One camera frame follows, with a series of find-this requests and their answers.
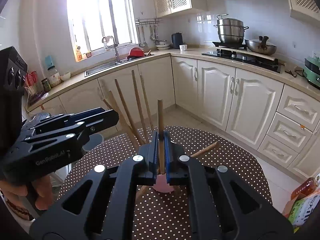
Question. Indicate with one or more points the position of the black gas stove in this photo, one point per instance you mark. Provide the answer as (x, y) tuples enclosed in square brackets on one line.
[(240, 53)]

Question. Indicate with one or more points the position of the stainless steel steamer pot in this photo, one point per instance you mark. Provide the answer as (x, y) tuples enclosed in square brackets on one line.
[(230, 30)]

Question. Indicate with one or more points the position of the steel kitchen sink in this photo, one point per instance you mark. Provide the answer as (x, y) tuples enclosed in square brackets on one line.
[(104, 66)]

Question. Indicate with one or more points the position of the wooden chopstick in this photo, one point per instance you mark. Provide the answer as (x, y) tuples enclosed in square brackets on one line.
[(146, 102), (139, 106), (161, 136), (132, 124), (112, 102), (205, 150)]

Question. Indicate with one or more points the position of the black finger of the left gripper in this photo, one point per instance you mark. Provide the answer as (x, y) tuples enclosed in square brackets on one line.
[(44, 153), (95, 120)]

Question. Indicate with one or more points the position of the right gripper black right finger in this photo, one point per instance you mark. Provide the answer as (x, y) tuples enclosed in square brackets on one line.
[(221, 204)]

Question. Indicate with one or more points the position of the chrome faucet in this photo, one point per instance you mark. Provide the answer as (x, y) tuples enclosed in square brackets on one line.
[(106, 40)]

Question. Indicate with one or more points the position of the person's left hand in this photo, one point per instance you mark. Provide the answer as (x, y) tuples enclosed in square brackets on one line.
[(42, 186)]

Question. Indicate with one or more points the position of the wooden chopstick on table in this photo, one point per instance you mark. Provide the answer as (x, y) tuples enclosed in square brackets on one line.
[(205, 150)]

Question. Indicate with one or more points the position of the stacked white bowls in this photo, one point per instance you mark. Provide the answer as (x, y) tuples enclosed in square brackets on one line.
[(162, 45)]

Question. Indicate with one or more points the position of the white mug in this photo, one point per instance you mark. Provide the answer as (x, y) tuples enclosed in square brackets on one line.
[(183, 47)]

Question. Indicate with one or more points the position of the green electric cooker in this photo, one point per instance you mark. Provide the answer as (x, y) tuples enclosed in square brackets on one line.
[(311, 70)]

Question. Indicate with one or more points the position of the brown polka dot tablecloth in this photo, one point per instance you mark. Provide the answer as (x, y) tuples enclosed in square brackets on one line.
[(166, 215)]

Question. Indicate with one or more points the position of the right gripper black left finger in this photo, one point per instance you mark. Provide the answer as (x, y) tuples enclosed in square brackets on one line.
[(102, 204)]

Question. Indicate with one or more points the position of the dark blue kettle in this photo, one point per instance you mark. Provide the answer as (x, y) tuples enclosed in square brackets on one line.
[(177, 40)]

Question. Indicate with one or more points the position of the green printed carton box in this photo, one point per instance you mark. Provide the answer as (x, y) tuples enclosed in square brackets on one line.
[(304, 200)]

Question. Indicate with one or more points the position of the glass jar with lid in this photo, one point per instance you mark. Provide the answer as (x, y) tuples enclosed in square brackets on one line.
[(53, 76)]

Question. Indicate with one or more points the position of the steel wok with lid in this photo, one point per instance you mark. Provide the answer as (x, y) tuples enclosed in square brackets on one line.
[(261, 46)]

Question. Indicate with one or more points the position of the pink cylindrical utensil holder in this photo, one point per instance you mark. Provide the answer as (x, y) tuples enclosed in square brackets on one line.
[(161, 184)]

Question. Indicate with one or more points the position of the red pot in sink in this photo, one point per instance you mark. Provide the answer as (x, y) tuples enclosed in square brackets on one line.
[(135, 53)]

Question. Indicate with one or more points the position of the wooden chopstick in holder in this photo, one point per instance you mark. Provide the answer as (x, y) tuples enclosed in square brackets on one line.
[(146, 102), (139, 106), (112, 102)]

